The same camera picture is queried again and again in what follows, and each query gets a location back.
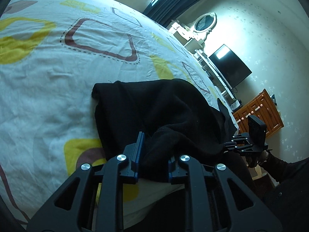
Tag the wooden drawer cabinet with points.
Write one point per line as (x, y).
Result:
(264, 108)

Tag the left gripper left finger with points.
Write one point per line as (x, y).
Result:
(129, 173)

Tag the white tv stand shelf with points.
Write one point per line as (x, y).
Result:
(193, 41)

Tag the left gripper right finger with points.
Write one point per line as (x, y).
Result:
(176, 174)

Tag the patterned white bed sheet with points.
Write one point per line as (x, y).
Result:
(52, 54)

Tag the black flat television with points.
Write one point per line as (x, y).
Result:
(231, 68)

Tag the black pants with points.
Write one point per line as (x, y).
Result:
(173, 115)

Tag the oval white framed mirror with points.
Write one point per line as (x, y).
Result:
(205, 22)

